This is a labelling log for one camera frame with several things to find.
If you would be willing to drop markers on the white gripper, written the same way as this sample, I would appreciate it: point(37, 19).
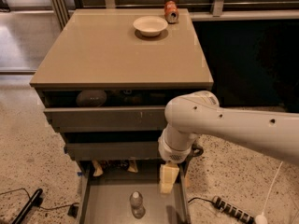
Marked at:
point(172, 152)

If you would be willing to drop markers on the clear plastic water bottle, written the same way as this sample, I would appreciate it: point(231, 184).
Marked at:
point(137, 206)

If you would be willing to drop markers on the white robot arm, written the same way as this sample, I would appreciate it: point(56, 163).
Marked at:
point(275, 134)

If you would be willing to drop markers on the grey top drawer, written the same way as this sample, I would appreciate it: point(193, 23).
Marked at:
point(106, 119)

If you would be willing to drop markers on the snack bag in bottom drawer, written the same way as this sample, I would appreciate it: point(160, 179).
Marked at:
point(126, 165)

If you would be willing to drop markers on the grey open bottom drawer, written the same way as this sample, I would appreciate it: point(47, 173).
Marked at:
point(105, 199)

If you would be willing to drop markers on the dark items in top drawer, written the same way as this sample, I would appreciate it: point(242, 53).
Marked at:
point(135, 97)

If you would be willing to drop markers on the grey middle drawer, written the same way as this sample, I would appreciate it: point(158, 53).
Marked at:
point(112, 151)

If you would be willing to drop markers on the grey three-drawer cabinet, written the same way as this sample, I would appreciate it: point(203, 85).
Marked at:
point(99, 49)

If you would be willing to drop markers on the brown round object in drawer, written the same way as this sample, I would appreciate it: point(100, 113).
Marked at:
point(91, 98)

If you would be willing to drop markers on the black power strip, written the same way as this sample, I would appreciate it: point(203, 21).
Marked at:
point(232, 210)

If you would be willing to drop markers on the black power adapter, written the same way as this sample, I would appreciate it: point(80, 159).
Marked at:
point(73, 210)

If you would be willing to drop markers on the black bar on floor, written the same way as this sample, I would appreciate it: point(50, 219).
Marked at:
point(34, 200)

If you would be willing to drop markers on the white paper bowl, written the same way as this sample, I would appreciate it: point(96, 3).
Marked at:
point(150, 26)

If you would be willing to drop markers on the orange soda can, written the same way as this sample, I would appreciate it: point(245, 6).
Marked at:
point(171, 12)

